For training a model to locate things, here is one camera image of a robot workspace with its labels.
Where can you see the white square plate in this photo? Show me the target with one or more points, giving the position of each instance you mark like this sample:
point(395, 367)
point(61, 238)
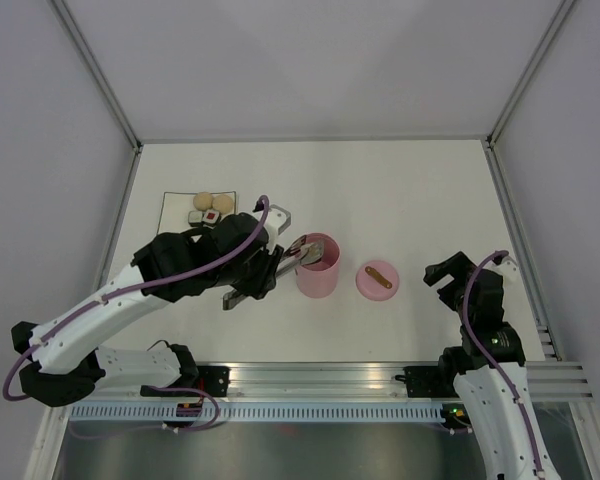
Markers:
point(175, 208)

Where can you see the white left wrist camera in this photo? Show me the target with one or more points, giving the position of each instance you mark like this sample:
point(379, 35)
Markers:
point(278, 221)

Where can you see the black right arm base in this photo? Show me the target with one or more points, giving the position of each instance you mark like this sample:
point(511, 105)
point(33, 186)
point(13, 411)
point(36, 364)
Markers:
point(427, 382)

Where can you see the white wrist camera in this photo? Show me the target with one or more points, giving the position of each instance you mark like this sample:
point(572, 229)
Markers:
point(278, 221)
point(509, 269)

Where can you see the right aluminium frame post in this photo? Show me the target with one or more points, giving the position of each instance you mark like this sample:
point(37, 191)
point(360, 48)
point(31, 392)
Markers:
point(541, 50)

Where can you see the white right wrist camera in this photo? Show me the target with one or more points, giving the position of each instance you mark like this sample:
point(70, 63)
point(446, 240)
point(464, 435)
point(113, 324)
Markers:
point(509, 269)

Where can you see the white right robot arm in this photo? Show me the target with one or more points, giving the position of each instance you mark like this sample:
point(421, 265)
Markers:
point(488, 370)

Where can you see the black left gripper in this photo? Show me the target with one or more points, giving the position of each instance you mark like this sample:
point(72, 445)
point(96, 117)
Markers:
point(269, 259)

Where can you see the red sushi roll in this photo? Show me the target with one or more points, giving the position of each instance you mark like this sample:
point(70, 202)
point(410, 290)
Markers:
point(211, 217)

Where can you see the left aluminium frame post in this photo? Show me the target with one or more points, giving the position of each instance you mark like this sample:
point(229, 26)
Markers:
point(68, 22)

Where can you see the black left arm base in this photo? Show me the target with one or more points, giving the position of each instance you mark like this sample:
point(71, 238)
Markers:
point(214, 380)

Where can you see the white sushi roll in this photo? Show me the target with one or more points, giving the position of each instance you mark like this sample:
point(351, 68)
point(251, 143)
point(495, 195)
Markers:
point(195, 218)

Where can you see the aluminium rail beam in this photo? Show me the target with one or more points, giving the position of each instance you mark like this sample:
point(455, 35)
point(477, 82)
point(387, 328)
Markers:
point(548, 381)

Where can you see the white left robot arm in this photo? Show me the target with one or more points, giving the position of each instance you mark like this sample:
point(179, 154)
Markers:
point(64, 360)

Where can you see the aluminium frame post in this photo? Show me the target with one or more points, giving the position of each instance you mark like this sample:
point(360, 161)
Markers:
point(541, 50)
point(68, 22)

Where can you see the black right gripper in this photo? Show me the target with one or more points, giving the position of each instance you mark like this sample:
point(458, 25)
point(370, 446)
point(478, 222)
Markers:
point(454, 265)

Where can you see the pink cylindrical lunch container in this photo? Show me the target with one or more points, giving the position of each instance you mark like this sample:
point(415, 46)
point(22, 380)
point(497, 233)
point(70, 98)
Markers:
point(319, 280)

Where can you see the beige round bun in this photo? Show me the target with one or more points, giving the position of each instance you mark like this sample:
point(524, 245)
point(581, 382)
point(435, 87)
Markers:
point(203, 201)
point(224, 204)

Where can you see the white slotted cable duct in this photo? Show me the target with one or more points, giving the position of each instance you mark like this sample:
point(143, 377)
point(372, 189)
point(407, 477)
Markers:
point(261, 411)

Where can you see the pink round lid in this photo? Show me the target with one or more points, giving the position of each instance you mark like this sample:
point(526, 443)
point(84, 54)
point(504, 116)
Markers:
point(377, 280)

